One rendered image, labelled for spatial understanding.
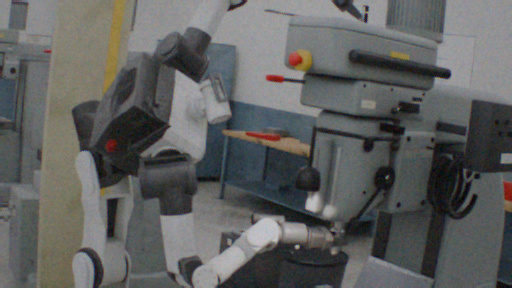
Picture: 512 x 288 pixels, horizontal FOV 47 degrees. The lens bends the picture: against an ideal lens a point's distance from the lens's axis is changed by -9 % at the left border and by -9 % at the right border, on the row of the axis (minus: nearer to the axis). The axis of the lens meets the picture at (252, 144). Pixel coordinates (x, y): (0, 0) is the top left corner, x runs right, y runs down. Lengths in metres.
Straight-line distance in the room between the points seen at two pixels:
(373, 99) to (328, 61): 0.19
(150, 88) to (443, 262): 1.13
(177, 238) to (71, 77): 1.70
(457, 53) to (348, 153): 5.04
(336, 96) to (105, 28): 1.77
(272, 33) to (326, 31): 7.25
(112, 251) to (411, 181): 0.99
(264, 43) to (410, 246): 7.04
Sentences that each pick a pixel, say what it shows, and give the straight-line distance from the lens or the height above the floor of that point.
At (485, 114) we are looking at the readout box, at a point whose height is 1.69.
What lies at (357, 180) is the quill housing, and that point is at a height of 1.45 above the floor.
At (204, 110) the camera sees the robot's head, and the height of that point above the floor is 1.59.
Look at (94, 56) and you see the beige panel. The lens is 3.30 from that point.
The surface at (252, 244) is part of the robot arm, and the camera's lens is 1.83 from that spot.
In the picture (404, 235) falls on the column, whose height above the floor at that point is 1.21.
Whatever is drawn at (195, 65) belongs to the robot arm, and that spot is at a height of 1.71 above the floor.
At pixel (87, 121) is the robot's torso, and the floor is 1.50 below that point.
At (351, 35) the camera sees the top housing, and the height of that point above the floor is 1.84.
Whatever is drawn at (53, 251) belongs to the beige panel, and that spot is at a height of 0.66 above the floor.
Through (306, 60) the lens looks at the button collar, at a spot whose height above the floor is 1.76.
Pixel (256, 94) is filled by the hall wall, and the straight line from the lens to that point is 9.11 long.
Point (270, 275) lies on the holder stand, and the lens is 2.26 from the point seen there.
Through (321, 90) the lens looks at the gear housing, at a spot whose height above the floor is 1.68.
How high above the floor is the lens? 1.73
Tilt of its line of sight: 7 degrees down
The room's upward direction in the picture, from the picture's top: 7 degrees clockwise
